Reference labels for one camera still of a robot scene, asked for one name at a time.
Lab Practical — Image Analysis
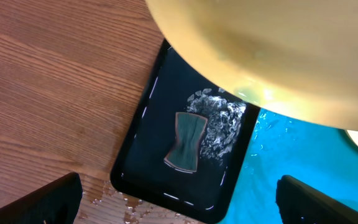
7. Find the green scrubbing sponge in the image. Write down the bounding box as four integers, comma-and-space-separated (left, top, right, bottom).
164, 112, 208, 174

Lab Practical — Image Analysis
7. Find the teal plastic tray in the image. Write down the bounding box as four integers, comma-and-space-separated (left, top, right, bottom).
222, 110, 358, 223

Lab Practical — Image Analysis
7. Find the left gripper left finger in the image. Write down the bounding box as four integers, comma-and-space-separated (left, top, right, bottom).
0, 172, 83, 224

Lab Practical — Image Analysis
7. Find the black plastic tray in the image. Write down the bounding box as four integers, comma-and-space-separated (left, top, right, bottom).
110, 42, 260, 223

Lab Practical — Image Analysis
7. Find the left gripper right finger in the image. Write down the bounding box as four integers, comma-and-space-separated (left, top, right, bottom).
276, 175, 358, 224

